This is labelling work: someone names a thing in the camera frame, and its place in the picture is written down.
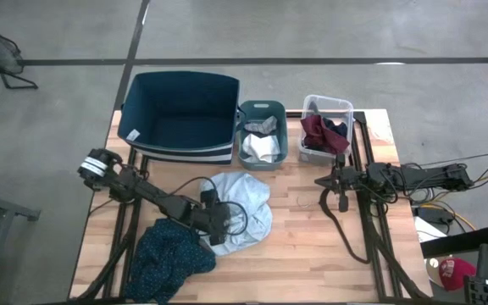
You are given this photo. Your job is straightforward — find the black power adapter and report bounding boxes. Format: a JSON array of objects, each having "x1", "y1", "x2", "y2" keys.
[{"x1": 416, "y1": 206, "x2": 455, "y2": 225}]

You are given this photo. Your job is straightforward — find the black camera cable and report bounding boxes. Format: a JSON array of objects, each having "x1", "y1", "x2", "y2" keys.
[{"x1": 168, "y1": 176, "x2": 249, "y2": 237}]

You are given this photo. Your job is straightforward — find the light grey heathered cloth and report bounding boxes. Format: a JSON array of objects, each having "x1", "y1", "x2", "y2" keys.
[{"x1": 199, "y1": 171, "x2": 274, "y2": 258}]

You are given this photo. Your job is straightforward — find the teal plastic basket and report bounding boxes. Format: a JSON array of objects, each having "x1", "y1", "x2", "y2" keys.
[{"x1": 236, "y1": 99, "x2": 289, "y2": 172}]

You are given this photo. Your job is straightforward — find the silver disc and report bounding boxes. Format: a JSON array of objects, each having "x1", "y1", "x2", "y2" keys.
[{"x1": 424, "y1": 256, "x2": 442, "y2": 286}]

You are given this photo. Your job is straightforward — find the navy dotted cloth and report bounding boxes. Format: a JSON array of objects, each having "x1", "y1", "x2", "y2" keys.
[{"x1": 124, "y1": 218, "x2": 218, "y2": 305}]

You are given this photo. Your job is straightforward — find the red cap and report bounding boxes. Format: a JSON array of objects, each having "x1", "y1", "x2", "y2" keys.
[{"x1": 437, "y1": 257, "x2": 478, "y2": 292}]

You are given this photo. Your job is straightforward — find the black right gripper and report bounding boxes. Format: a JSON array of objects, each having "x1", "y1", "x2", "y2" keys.
[{"x1": 314, "y1": 154, "x2": 370, "y2": 213}]

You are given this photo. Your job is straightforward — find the black desk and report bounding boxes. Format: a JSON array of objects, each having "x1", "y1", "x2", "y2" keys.
[{"x1": 419, "y1": 224, "x2": 488, "y2": 305}]

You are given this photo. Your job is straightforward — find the dark blue cloth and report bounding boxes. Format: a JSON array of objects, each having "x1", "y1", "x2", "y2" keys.
[{"x1": 322, "y1": 117, "x2": 349, "y2": 140}]

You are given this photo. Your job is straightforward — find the white paper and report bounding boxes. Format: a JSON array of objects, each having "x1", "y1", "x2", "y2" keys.
[{"x1": 413, "y1": 215, "x2": 448, "y2": 243}]

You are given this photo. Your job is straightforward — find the clear plastic container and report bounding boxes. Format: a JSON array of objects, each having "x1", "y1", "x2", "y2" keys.
[{"x1": 297, "y1": 94, "x2": 355, "y2": 166}]

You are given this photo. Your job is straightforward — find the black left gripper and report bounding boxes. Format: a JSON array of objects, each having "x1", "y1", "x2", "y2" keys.
[{"x1": 191, "y1": 190, "x2": 233, "y2": 247}]

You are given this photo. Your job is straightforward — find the black flat strap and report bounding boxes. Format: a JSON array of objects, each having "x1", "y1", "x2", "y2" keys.
[{"x1": 319, "y1": 188, "x2": 371, "y2": 264}]

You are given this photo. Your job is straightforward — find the white cloth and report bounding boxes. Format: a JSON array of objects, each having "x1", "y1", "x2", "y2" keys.
[{"x1": 241, "y1": 133, "x2": 281, "y2": 164}]

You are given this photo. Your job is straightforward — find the maroon cloth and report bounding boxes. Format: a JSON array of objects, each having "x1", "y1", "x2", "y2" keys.
[{"x1": 300, "y1": 114, "x2": 351, "y2": 156}]

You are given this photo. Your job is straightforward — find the navy white striped fabric bin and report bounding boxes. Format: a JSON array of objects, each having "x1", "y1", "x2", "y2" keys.
[{"x1": 116, "y1": 70, "x2": 245, "y2": 165}]

